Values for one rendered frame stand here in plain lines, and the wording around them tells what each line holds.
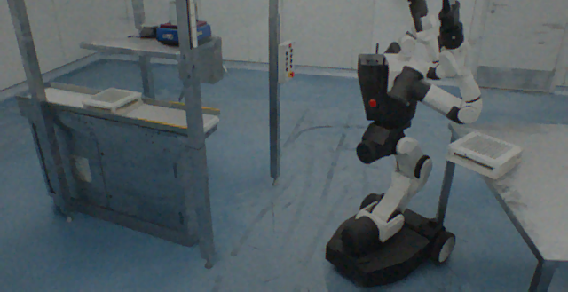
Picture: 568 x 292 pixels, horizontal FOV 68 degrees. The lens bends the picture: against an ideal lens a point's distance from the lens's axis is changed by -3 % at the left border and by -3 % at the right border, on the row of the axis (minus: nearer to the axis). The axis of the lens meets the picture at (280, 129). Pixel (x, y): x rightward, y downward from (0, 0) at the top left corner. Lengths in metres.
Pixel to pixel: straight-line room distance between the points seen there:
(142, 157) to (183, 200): 0.34
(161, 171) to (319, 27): 3.72
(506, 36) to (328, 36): 2.15
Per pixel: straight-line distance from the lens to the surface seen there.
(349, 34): 5.73
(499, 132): 2.47
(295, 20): 5.81
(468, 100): 1.89
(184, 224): 2.64
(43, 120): 2.88
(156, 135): 2.36
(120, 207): 2.94
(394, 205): 2.50
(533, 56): 5.97
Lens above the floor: 1.75
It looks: 25 degrees down
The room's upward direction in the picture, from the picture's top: straight up
